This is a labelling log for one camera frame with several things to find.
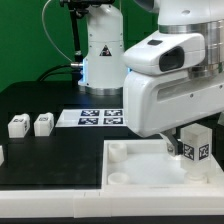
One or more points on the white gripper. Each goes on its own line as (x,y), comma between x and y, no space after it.
(159,93)

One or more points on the white square tabletop part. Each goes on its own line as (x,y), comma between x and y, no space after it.
(146,164)

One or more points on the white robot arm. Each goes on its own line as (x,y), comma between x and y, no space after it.
(104,68)

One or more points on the white part at left edge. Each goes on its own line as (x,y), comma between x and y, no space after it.
(1,155)

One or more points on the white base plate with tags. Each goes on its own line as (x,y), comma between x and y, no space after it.
(91,118)

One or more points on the white L-shaped obstacle wall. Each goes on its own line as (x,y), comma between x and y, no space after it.
(111,203)

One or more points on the black camera stand pole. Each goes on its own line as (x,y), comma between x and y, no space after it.
(78,9)

